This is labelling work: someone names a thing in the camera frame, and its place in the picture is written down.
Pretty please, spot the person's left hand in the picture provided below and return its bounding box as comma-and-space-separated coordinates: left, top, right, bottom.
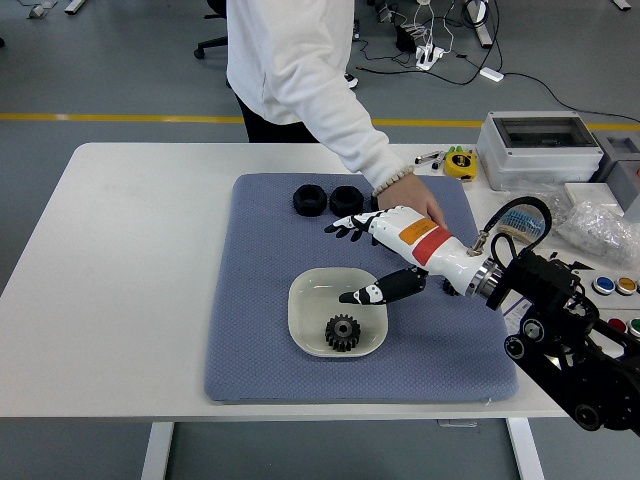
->
377, 173, 449, 231

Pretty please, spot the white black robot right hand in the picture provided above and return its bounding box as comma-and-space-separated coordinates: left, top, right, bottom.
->
324, 205, 484, 306

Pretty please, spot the large black gear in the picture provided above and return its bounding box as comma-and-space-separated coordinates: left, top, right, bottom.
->
324, 313, 362, 354

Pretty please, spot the large black hex nut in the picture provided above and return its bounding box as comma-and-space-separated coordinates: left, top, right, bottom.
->
328, 185, 365, 219
292, 184, 329, 218

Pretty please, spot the yellow tape measure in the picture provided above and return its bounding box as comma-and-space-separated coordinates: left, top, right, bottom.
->
443, 151, 479, 181

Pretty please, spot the bag of blue resistors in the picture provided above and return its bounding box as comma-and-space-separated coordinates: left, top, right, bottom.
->
497, 184, 571, 246

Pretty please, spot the white square plate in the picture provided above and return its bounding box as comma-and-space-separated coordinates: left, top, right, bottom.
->
287, 266, 390, 357

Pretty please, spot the white power strip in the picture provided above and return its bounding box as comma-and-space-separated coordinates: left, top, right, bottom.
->
415, 44, 446, 71

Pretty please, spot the black power brick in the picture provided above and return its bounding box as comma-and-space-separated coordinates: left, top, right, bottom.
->
395, 24, 417, 52

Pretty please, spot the clear bag of small parts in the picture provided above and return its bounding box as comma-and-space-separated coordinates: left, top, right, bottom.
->
552, 199, 640, 271

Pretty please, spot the blue-grey quilted mat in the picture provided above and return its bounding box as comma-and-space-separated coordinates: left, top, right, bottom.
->
203, 172, 520, 405

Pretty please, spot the white desk leg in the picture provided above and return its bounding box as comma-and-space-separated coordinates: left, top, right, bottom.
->
462, 0, 496, 50

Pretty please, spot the person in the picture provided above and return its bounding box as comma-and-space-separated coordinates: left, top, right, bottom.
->
225, 0, 419, 197

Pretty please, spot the grey device with red button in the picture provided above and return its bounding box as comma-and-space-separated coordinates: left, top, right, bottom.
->
592, 133, 640, 221

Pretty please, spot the white table leg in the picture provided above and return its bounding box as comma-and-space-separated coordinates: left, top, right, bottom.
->
139, 422, 175, 480
504, 417, 546, 480

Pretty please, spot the black office chair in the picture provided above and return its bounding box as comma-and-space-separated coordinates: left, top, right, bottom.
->
193, 0, 231, 60

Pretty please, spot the grey electrical enclosure box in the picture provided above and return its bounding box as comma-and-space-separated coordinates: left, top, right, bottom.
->
474, 110, 605, 192

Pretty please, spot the grey metal bracket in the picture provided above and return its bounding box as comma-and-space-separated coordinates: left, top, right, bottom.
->
25, 0, 60, 20

